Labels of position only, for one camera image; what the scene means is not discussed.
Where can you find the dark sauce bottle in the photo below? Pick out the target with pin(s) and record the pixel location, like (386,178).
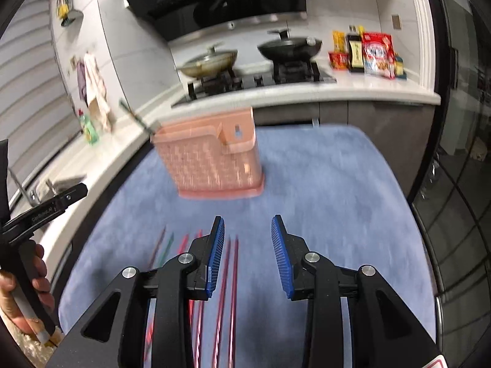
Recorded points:
(355,51)

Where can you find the blue fleece mat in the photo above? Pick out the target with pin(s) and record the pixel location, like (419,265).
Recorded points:
(326,184)

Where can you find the small yellow and blue pack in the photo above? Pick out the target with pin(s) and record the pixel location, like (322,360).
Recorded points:
(400,68)

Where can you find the purple hanging cloth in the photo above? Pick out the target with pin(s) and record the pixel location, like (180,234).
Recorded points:
(81,80)

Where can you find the wok with glass lid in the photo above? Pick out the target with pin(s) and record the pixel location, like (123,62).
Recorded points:
(209,63)

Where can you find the dark kitchen base cabinet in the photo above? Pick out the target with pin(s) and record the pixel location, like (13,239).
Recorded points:
(383,130)

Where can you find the wall rack with brush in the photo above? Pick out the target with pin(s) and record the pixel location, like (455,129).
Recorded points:
(67,5)

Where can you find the red and white snack bag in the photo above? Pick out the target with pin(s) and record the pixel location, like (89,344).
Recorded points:
(379,53)

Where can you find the white hanging towel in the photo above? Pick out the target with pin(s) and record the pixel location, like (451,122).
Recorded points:
(96,88)

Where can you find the person's left hand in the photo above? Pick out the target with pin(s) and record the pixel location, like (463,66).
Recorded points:
(9,299)

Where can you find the green chopstick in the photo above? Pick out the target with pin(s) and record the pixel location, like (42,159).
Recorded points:
(167,243)

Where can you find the red chopstick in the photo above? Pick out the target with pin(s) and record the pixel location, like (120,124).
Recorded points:
(234,295)
(157,246)
(185,239)
(224,295)

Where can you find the small red packet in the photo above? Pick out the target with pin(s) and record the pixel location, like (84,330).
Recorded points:
(338,61)

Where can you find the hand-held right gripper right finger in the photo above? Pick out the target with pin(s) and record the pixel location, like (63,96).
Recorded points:
(280,260)

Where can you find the green dish soap bottle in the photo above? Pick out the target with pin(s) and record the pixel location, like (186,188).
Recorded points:
(89,128)

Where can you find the grey window blind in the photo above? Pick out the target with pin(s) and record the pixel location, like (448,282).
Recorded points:
(34,84)

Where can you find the wall outlet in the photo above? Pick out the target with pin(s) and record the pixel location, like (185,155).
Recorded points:
(396,21)

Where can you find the black range hood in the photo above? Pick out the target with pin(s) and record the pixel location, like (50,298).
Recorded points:
(214,4)

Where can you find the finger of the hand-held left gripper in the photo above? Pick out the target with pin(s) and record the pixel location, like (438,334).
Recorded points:
(57,200)

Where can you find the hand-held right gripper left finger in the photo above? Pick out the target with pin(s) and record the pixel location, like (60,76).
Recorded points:
(216,253)

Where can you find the pink perforated utensil basket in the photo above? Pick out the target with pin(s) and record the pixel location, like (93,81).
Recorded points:
(199,161)

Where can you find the glass door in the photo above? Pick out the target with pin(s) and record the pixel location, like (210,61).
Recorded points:
(460,103)

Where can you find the black wok with lid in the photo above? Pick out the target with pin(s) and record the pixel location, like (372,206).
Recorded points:
(287,48)

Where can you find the white kitchen countertop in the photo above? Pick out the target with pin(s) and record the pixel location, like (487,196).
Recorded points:
(383,92)

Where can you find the dark chopstick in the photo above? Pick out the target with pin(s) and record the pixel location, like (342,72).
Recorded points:
(136,117)

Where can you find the yellow packet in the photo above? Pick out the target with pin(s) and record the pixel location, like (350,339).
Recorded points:
(339,42)

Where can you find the black gas stove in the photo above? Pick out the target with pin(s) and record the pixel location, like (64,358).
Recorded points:
(249,80)

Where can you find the metal faucet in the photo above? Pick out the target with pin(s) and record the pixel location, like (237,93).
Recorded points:
(23,189)

